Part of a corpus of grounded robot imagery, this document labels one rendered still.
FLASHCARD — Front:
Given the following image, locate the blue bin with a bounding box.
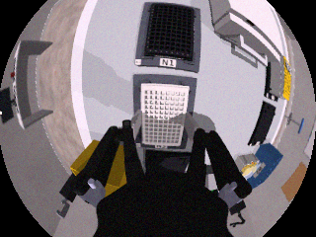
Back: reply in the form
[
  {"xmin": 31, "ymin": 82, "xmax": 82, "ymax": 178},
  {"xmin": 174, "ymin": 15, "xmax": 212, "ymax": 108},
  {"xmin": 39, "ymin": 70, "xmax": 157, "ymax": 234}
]
[{"xmin": 247, "ymin": 143, "xmax": 283, "ymax": 189}]

